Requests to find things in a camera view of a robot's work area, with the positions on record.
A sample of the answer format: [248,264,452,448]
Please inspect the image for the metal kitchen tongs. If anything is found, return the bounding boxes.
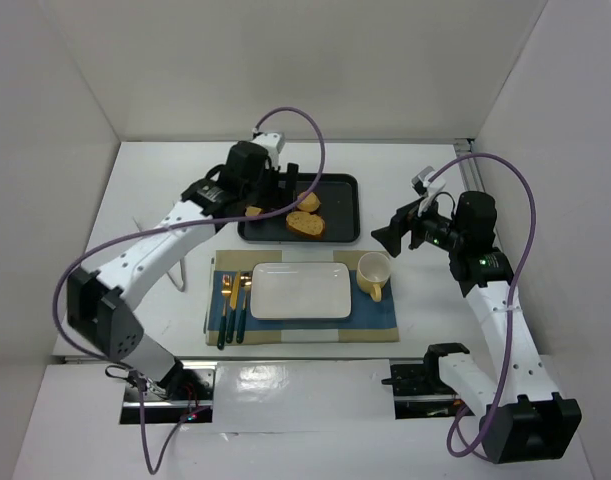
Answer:
[132,215,186,293]

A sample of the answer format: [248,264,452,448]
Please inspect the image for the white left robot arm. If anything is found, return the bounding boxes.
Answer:
[67,132,294,398]

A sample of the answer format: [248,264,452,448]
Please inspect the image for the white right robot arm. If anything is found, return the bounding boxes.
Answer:
[371,191,582,464]

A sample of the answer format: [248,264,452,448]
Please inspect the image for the small bread slice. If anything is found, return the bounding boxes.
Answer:
[245,206,263,217]

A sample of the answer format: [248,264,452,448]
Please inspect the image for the seeded bread slice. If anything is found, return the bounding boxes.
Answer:
[286,211,326,238]

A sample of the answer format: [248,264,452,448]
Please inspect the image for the yellow white mug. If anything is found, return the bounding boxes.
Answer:
[356,252,391,302]

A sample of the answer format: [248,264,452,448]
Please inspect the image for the round yellow bun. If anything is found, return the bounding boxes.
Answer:
[297,192,321,213]

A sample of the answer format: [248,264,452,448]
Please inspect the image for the black baking tray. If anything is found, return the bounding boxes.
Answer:
[237,173,360,244]

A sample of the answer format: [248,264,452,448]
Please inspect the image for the white rectangular plate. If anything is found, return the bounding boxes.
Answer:
[250,262,352,321]

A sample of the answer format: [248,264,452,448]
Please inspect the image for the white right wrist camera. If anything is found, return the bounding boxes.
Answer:
[412,167,446,216]

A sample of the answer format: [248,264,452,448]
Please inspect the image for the aluminium frame rail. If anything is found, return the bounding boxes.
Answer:
[453,138,485,192]

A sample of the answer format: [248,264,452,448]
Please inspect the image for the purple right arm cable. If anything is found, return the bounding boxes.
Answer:
[424,152,537,459]

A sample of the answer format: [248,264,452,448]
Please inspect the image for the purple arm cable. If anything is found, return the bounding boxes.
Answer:
[424,152,537,459]
[52,106,327,475]

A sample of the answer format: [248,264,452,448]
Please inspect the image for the gold spoon green handle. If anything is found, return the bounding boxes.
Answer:
[235,272,252,344]

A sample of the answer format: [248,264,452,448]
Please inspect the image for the gold fork green handle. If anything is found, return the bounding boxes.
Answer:
[216,274,232,350]

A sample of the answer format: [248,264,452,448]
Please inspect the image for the gold knife green handle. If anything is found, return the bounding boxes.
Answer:
[225,271,242,344]

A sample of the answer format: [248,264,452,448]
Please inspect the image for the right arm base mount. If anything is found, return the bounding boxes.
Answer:
[381,360,464,420]

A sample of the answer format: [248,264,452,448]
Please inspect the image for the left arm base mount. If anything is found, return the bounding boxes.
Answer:
[105,362,216,425]

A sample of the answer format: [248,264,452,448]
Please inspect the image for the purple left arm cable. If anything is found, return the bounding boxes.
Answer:
[52,106,327,475]

